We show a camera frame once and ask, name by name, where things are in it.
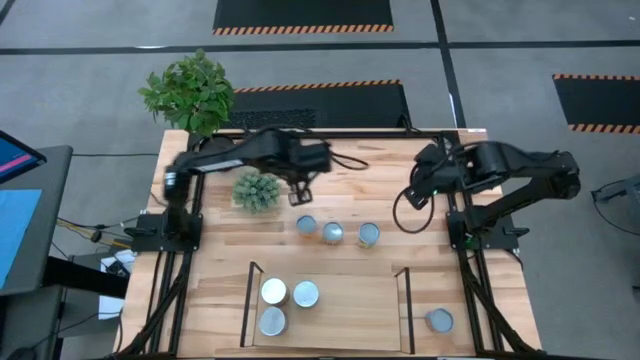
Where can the silver-lid tin can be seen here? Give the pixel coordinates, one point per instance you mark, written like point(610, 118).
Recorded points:
point(305, 293)
point(439, 320)
point(272, 321)

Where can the pink teal label can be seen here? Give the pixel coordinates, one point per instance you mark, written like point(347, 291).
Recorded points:
point(274, 291)

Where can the spicy black beans can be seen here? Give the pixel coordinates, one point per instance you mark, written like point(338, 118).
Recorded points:
point(332, 232)

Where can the black floor mat striped edge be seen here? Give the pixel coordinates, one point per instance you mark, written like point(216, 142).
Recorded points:
point(300, 12)
point(600, 102)
point(350, 107)

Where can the blue flat panel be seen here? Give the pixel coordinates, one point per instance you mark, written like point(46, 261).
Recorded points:
point(17, 235)

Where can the leafy tree in black pot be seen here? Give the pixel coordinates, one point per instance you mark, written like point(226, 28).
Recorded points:
point(190, 92)

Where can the computer monitor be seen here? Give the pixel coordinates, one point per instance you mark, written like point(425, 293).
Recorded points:
point(15, 157)

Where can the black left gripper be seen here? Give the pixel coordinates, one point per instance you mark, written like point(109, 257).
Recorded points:
point(312, 157)

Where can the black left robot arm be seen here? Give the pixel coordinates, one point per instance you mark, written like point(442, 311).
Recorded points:
point(260, 147)

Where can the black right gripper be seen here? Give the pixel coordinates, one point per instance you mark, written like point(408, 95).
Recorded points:
point(440, 170)

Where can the small succulent in white pot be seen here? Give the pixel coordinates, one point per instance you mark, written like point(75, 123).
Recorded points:
point(256, 192)

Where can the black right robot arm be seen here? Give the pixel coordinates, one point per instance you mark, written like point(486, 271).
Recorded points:
point(525, 162)

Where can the yellow label tall can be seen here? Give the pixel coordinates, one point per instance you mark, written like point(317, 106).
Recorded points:
point(368, 233)

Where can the dark grey desk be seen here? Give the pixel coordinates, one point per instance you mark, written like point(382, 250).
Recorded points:
point(55, 225)

